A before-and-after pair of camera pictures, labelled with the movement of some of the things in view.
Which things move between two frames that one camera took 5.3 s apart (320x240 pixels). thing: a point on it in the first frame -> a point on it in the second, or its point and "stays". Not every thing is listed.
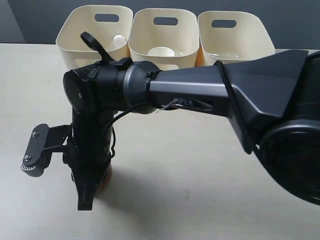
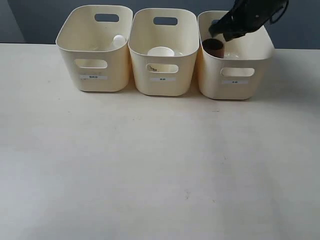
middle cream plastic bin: x=168 y=37 stays
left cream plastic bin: x=110 y=25 stays
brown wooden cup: x=105 y=183 -> x=213 y=47
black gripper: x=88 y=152 -> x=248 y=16
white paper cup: x=160 y=51 stays
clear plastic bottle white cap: x=118 y=42 stays
